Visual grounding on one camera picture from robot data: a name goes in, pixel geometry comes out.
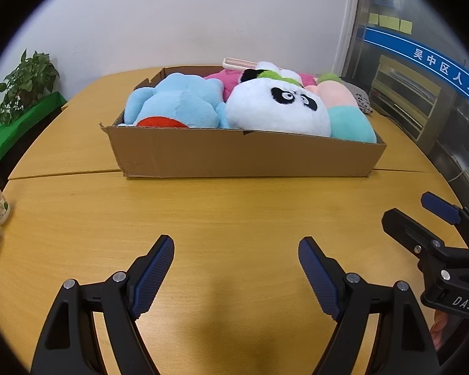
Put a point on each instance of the green potted plant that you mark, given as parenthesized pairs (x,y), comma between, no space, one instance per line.
(32,79)

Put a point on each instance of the blue plush toy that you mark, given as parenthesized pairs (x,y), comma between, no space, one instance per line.
(178,101)

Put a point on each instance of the white panda plush toy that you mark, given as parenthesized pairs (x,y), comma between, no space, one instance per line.
(266,101)

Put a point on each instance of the yellow sticky notes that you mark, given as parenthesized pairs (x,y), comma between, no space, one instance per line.
(391,23)

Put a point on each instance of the person's right hand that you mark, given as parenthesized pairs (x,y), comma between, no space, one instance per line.
(436,331)

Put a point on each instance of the green bench cover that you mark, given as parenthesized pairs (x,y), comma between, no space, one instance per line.
(47,107)

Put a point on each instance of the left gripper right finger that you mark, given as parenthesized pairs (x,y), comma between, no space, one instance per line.
(402,343)

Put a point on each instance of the brown cardboard box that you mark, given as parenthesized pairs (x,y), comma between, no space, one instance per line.
(151,152)

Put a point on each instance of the pink pig plush toy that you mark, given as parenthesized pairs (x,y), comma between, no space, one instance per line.
(347,120)

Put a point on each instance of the pink bear plush toy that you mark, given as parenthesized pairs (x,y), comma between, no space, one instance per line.
(230,79)

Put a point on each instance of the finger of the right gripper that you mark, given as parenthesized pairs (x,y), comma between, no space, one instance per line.
(452,214)
(410,234)

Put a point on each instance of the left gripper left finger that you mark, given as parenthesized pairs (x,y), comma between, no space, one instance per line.
(68,342)

